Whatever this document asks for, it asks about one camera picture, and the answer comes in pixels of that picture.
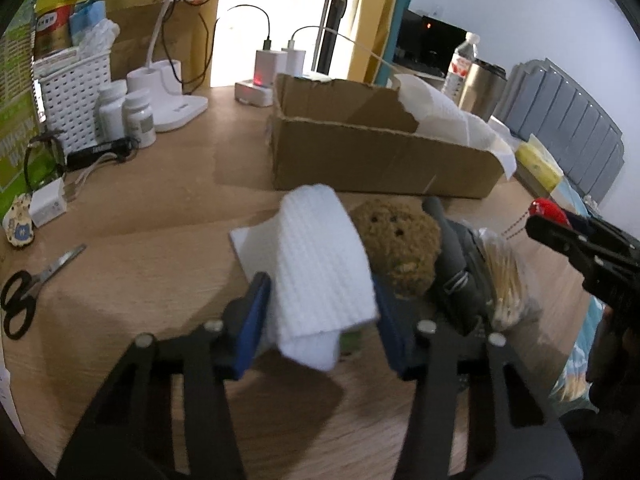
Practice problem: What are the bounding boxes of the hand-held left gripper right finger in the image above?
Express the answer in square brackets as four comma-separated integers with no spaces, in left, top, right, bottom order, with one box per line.
[372,280,583,480]

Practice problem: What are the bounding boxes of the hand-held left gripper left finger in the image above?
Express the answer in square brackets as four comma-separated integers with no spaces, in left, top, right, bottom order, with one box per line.
[56,271,273,480]

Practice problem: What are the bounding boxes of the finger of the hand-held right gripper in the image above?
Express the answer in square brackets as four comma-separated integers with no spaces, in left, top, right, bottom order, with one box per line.
[525,215,601,271]
[567,212,608,236]

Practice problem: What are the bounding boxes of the red strawberry keychain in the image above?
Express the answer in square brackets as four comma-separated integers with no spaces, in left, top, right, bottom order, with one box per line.
[502,199,571,241]

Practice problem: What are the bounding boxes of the bag of cotton swabs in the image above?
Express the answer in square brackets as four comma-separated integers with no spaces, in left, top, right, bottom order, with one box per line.
[475,228,543,332]

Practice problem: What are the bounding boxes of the white waffle cloth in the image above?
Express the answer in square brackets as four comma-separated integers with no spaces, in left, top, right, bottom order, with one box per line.
[229,185,380,372]

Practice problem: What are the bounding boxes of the brown plush bear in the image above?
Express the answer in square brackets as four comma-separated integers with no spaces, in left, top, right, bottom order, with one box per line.
[348,199,442,298]

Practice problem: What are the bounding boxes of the grey socks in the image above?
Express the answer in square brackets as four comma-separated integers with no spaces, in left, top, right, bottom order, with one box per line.
[421,197,493,336]

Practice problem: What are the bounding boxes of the cardboard box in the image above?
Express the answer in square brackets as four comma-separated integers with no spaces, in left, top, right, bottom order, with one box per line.
[267,73,506,200]

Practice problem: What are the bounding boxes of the yellow tissue pack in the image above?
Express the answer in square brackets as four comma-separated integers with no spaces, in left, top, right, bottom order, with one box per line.
[515,134,565,193]

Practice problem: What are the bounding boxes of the blue printed blanket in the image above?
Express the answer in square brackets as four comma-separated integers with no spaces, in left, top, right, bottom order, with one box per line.
[550,180,616,401]

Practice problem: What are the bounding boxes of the grey padded headboard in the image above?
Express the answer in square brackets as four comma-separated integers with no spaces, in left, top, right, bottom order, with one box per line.
[495,58,626,201]

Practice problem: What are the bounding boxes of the white paper towel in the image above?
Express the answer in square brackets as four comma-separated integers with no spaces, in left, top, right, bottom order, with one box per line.
[395,74,518,181]

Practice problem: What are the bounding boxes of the steel tumbler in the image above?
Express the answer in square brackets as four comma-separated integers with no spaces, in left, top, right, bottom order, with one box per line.
[457,58,508,122]

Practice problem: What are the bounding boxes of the clear water bottle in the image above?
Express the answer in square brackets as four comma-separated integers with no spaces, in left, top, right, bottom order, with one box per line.
[441,31,481,101]

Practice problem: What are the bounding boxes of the white power strip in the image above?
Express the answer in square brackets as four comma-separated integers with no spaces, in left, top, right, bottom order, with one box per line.
[235,80,276,108]

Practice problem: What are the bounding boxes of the black flashlight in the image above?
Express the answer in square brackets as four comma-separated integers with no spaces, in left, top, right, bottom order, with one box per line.
[66,137,135,171]

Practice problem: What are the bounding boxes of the white pill bottle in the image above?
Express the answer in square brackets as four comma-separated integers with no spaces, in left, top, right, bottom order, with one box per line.
[122,88,157,148]
[97,80,129,143]

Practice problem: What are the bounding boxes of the black monitor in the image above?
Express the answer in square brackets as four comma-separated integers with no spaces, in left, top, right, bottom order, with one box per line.
[400,8,468,68]

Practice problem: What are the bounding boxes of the white plug adapter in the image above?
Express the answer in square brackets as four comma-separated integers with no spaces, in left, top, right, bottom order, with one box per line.
[31,177,68,227]

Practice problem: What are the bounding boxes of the white desk lamp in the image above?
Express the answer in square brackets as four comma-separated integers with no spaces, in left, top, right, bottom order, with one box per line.
[126,0,209,133]

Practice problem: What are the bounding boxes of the small round badge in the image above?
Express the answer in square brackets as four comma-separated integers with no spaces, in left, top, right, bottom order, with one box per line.
[2,195,35,248]

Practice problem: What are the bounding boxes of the white charger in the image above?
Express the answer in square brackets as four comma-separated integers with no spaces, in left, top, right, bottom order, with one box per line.
[281,47,306,78]
[255,49,277,88]

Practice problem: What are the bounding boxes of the black framed glasses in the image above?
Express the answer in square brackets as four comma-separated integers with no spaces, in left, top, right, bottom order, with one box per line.
[23,130,67,192]

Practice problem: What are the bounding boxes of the teal curtain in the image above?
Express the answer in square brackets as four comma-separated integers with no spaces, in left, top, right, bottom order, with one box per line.
[385,0,418,86]

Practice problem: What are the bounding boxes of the white perforated basket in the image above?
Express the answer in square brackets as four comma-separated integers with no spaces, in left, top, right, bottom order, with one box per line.
[32,49,112,143]

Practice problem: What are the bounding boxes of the yellow curtain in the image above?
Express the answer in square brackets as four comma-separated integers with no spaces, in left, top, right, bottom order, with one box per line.
[102,0,228,96]
[350,0,406,86]

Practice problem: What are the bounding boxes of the green snack package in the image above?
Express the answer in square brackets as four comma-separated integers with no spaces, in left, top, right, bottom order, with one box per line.
[0,0,41,211]

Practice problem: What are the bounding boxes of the blue tissue packet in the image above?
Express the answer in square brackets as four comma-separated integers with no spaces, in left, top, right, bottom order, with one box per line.
[70,0,121,48]

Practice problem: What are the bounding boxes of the can with yellow lid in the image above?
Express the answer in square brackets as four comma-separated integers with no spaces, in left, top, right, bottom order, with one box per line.
[33,0,87,60]

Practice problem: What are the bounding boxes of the black handled scissors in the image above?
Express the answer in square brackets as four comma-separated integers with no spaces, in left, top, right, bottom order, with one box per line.
[0,244,87,341]

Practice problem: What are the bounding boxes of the long charging cable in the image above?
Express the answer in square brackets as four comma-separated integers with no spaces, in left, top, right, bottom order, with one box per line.
[289,25,401,71]

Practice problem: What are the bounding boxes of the black lamp cable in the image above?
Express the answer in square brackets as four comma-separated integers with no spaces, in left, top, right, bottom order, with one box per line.
[172,0,213,96]

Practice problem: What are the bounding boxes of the black charging cable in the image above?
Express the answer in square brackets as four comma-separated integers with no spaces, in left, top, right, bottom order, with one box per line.
[220,5,273,51]

